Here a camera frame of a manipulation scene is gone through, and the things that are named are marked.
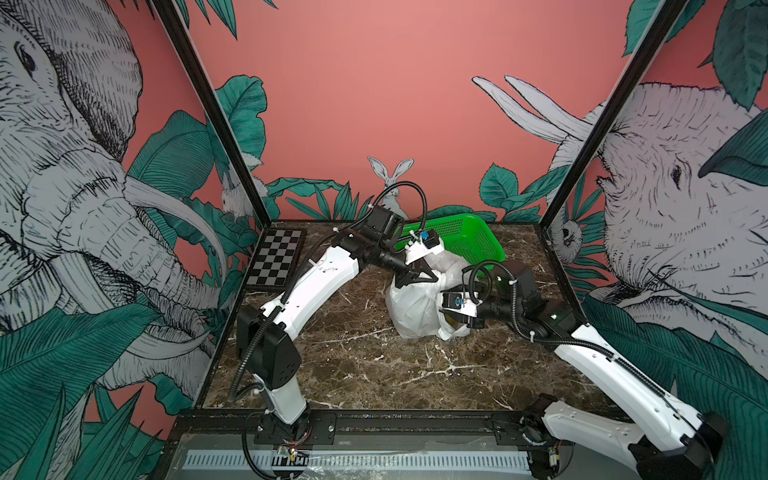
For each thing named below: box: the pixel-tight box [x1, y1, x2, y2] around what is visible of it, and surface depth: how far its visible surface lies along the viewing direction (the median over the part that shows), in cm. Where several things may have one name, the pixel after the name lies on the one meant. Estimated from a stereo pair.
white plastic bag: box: [386, 250, 470, 341], surface depth 76 cm
